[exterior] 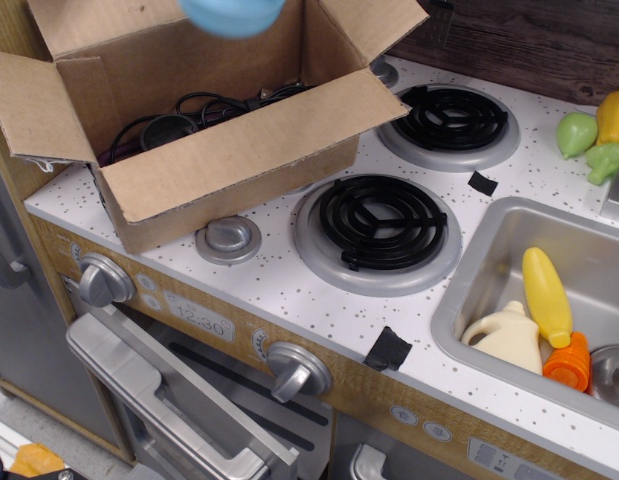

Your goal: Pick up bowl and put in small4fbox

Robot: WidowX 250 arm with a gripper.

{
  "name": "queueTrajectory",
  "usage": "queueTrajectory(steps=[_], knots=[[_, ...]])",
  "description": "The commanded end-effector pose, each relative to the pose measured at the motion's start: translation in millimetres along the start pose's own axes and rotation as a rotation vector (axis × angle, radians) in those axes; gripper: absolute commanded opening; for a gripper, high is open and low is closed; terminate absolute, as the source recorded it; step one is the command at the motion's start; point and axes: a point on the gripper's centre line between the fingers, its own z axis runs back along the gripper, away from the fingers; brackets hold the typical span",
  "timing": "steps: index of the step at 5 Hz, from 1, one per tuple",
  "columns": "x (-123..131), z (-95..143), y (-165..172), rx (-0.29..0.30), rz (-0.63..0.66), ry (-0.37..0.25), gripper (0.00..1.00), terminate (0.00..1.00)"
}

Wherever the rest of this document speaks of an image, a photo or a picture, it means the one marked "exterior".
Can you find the oven clock display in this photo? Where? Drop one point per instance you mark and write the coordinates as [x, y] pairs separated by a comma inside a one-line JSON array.
[[200, 316]]

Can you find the yellow toy corn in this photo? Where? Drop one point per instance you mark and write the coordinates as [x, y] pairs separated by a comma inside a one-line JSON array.
[[546, 298]]

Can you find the black tape piece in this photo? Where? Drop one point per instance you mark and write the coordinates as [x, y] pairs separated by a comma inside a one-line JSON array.
[[388, 352], [482, 184]]

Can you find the black tape piece rear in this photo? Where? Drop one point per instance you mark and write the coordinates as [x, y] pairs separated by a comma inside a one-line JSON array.
[[482, 184]]

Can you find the black stove burner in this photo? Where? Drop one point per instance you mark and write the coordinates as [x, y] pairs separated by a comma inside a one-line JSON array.
[[377, 235], [453, 129]]

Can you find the yellow toy bell pepper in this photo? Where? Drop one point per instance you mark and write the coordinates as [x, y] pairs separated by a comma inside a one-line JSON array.
[[608, 119]]

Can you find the silver metal sink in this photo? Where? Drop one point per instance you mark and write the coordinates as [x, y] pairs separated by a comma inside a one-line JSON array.
[[562, 268]]

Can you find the right silver oven knob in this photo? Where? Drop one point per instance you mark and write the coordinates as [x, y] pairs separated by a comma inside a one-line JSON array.
[[296, 371]]

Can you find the left silver oven knob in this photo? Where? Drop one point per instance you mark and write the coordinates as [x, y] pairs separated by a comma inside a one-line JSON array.
[[103, 281]]

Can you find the green toy broccoli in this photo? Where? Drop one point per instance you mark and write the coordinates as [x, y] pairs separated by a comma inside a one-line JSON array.
[[603, 161]]

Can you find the cream toy detergent bottle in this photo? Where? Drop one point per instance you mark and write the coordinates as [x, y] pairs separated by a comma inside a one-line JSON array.
[[509, 335]]

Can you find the silver oven door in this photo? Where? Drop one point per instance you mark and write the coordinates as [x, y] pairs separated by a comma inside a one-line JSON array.
[[196, 413]]

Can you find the silver countertop knob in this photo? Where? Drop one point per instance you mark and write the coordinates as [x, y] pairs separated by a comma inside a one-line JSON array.
[[228, 241]]

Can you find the black tape piece front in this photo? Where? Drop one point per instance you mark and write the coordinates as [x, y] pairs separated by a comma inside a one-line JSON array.
[[388, 352]]

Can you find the rear black stove burner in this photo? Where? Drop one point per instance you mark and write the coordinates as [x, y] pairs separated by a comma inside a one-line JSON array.
[[453, 129]]

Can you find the light blue plastic bowl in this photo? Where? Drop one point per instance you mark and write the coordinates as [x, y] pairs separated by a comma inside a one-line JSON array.
[[232, 19]]

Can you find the silver oven knob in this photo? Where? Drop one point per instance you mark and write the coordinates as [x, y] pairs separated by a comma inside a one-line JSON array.
[[296, 371], [103, 281]]

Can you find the front black stove burner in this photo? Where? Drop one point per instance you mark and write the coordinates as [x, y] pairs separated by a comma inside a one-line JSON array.
[[377, 235]]

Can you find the grey dishwasher door handle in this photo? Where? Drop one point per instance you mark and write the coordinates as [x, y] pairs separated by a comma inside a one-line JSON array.
[[367, 463]]

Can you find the open cardboard box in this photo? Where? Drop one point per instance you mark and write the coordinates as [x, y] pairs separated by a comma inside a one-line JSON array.
[[180, 127]]

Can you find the orange object on floor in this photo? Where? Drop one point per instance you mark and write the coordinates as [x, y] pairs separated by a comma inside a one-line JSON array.
[[35, 459]]

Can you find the orange toy carrot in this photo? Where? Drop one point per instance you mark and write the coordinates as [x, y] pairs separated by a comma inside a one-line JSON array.
[[571, 365]]

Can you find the green toy pear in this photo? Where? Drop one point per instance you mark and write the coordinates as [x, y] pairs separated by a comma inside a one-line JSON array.
[[576, 132]]

